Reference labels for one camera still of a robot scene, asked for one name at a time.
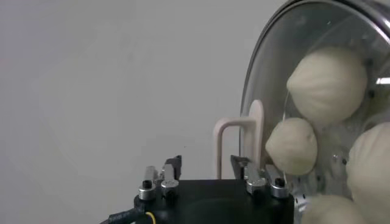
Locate glass lid with white handle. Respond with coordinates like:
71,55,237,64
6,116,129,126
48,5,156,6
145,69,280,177
213,0,390,224

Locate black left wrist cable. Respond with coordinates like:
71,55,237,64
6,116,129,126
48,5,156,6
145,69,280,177
99,206,157,224

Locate white steamed baozi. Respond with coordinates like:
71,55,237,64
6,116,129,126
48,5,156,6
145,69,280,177
286,46,369,126
264,117,318,177
346,121,390,224
300,194,368,224

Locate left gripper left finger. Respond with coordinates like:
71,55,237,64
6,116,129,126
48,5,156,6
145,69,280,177
138,155,183,201

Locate stainless perforated steamer basket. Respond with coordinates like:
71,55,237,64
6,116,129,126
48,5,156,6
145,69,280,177
282,0,390,224

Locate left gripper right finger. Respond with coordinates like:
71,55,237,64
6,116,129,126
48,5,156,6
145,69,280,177
230,155,290,199

